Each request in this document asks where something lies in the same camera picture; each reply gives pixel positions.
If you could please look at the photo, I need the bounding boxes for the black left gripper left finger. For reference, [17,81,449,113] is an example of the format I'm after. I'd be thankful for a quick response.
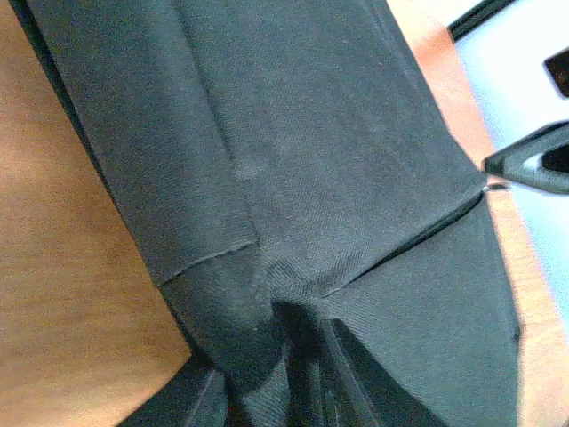
[119,357,227,427]

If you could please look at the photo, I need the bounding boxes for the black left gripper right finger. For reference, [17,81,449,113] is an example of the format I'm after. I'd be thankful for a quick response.
[324,319,444,426]

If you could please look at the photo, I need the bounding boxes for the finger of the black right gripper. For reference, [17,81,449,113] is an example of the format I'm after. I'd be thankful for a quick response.
[483,120,568,195]

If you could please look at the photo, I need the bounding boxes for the black student backpack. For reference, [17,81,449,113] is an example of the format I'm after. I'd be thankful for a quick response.
[12,1,520,426]

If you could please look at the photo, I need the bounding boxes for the right black frame post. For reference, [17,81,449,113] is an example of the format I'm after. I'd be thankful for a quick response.
[447,0,516,42]

